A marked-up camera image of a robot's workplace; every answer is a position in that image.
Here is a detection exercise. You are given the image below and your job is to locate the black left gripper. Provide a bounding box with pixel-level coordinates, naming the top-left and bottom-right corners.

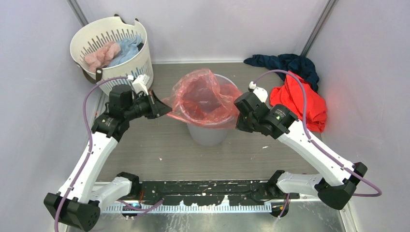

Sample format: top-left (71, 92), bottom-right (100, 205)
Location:
top-left (124, 89), bottom-right (172, 120)

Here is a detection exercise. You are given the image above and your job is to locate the grey plastic trash bin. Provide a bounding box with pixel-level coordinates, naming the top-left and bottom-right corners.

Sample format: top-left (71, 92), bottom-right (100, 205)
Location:
top-left (182, 73), bottom-right (241, 146)

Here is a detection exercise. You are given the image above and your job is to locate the red plastic trash bag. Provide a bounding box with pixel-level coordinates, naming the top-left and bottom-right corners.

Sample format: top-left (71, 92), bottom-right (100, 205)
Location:
top-left (162, 69), bottom-right (242, 129)

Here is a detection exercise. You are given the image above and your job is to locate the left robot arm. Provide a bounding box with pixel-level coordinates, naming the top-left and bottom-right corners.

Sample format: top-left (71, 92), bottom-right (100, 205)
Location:
top-left (44, 84), bottom-right (172, 232)

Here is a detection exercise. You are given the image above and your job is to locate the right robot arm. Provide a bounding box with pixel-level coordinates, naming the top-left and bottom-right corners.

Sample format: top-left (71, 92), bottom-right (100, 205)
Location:
top-left (234, 92), bottom-right (367, 210)

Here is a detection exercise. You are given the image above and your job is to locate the light blue plastic bag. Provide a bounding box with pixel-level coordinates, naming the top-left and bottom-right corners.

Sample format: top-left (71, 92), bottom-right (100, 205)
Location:
top-left (108, 35), bottom-right (144, 67)

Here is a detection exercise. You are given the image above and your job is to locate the pink plastic bag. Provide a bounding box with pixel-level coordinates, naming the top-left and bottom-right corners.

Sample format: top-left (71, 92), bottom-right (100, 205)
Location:
top-left (85, 41), bottom-right (121, 73)

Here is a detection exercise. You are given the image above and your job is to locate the navy blue cloth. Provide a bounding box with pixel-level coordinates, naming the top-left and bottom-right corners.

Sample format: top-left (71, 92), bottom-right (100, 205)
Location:
top-left (243, 54), bottom-right (320, 92)

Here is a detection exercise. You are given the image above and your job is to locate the white slotted laundry basket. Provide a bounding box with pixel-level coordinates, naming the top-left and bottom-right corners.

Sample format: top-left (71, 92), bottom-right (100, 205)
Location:
top-left (70, 14), bottom-right (154, 85)

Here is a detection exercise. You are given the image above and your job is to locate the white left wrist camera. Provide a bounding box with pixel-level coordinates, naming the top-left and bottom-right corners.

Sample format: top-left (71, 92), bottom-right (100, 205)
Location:
top-left (132, 74), bottom-right (152, 96)

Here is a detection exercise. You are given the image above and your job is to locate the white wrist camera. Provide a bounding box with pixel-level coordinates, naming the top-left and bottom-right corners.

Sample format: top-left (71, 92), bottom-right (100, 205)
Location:
top-left (248, 82), bottom-right (268, 103)
top-left (132, 74), bottom-right (152, 96)

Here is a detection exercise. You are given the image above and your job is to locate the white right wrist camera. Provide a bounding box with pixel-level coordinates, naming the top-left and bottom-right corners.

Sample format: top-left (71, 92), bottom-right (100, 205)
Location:
top-left (248, 82), bottom-right (268, 103)

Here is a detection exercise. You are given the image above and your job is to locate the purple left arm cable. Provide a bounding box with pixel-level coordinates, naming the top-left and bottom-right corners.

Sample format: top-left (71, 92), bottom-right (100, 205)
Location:
top-left (54, 76), bottom-right (164, 232)

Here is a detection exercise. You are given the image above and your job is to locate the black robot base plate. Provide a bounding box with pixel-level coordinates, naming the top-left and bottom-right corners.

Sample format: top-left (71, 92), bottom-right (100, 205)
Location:
top-left (120, 180), bottom-right (286, 206)

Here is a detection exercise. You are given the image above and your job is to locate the aluminium frame rail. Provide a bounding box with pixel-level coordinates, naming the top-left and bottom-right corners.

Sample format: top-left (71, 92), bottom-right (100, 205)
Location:
top-left (59, 180), bottom-right (351, 214)

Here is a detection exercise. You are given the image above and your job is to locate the left aluminium corner post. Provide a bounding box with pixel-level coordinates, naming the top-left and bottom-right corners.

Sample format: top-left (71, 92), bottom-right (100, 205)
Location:
top-left (67, 0), bottom-right (89, 26)

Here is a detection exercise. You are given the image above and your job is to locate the aluminium corner post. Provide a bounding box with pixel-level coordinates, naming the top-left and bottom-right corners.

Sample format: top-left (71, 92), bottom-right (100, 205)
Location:
top-left (67, 0), bottom-right (89, 26)
top-left (300, 0), bottom-right (339, 57)

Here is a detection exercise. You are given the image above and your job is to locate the right aluminium corner post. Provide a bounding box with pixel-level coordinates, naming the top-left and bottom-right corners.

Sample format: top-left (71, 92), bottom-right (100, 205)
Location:
top-left (300, 0), bottom-right (339, 57)

